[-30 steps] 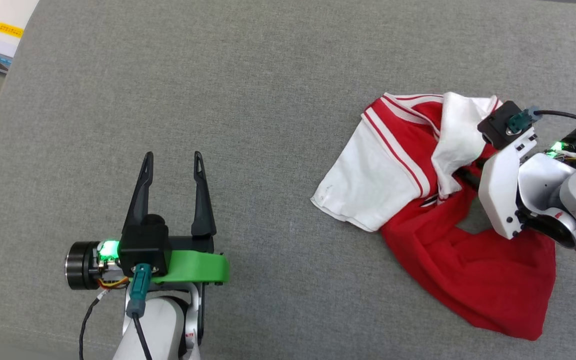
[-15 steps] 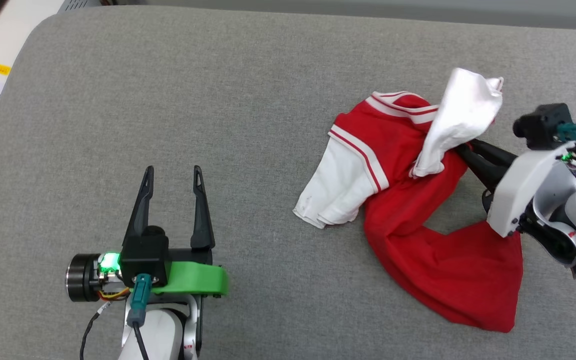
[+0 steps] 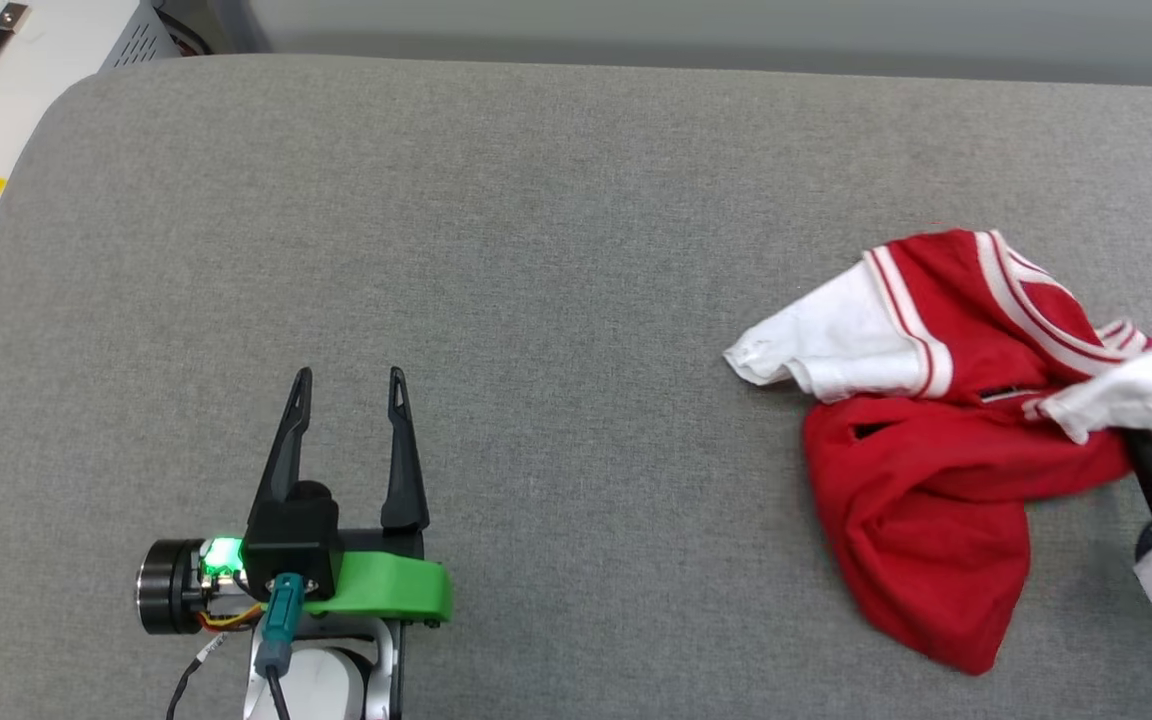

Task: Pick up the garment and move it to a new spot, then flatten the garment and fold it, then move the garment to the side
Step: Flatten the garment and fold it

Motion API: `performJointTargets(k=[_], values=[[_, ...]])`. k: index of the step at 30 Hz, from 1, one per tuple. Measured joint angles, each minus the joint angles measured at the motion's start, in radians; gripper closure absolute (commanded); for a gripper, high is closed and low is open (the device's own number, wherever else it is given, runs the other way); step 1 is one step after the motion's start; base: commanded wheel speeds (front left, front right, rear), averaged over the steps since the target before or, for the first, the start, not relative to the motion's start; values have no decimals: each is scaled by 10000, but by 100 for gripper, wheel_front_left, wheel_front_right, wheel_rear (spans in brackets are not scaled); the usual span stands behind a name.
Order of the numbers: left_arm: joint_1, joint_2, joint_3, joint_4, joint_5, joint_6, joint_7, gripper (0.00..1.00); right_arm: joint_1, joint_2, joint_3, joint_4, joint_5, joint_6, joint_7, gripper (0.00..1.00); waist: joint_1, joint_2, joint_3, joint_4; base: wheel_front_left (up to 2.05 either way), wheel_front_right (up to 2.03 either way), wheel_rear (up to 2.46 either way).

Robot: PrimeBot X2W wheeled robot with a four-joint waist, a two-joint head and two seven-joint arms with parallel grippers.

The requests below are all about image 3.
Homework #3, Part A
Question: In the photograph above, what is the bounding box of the white equipment case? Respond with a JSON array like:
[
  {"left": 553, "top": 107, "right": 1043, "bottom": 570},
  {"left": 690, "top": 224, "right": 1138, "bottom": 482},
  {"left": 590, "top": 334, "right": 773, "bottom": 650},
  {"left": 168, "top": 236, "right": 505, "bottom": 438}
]
[{"left": 0, "top": 0, "right": 183, "bottom": 271}]

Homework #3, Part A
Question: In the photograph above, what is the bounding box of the thin black labelled cable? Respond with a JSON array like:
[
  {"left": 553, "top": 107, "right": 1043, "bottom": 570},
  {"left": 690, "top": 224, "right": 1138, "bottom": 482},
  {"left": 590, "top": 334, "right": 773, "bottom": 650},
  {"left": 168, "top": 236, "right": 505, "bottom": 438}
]
[{"left": 166, "top": 632, "right": 229, "bottom": 720}]

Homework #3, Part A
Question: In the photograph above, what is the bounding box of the red and white basketball jersey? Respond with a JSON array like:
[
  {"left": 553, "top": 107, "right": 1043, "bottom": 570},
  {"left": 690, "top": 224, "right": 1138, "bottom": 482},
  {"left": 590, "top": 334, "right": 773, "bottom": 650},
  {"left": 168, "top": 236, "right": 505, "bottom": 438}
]
[{"left": 724, "top": 228, "right": 1152, "bottom": 678}]

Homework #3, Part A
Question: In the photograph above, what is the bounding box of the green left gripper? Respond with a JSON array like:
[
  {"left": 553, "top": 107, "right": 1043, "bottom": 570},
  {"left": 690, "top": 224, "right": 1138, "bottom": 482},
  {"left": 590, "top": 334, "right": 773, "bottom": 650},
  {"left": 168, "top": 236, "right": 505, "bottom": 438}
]
[{"left": 248, "top": 367, "right": 455, "bottom": 627}]

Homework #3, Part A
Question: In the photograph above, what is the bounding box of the white partition panel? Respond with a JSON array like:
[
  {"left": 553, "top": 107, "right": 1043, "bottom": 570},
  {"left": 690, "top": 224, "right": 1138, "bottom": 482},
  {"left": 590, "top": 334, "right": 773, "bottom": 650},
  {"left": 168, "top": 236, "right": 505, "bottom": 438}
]
[{"left": 248, "top": 0, "right": 1152, "bottom": 63}]

